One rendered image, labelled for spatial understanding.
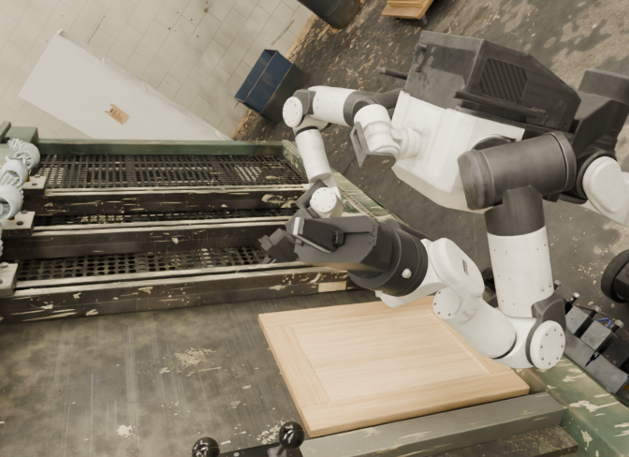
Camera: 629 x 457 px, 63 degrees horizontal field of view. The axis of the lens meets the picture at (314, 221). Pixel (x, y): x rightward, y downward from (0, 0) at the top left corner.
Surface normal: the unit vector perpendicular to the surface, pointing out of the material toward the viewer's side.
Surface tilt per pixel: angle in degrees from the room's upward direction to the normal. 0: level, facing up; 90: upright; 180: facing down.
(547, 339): 90
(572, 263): 0
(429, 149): 23
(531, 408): 58
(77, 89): 90
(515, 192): 68
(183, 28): 90
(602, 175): 90
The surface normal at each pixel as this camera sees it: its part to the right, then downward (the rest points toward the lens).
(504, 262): -0.83, 0.33
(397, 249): -0.67, -0.26
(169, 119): 0.35, 0.38
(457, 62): -0.91, -0.11
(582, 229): -0.74, -0.45
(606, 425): 0.10, -0.92
